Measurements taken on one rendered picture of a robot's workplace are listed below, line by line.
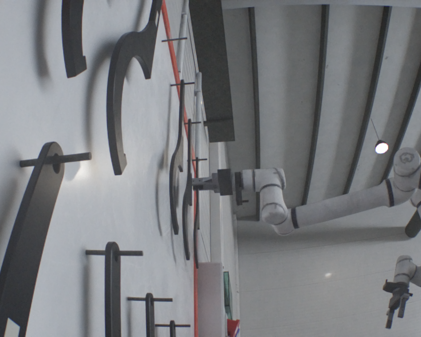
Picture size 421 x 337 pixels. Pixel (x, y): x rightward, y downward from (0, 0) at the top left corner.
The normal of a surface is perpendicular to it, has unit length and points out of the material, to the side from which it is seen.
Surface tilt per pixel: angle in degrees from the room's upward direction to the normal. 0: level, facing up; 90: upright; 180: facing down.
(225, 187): 173
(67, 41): 148
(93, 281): 90
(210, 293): 90
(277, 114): 173
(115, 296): 90
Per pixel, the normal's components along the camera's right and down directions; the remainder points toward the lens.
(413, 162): -0.45, -0.48
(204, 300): -0.10, -0.59
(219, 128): 0.01, 0.81
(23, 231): 1.00, -0.07
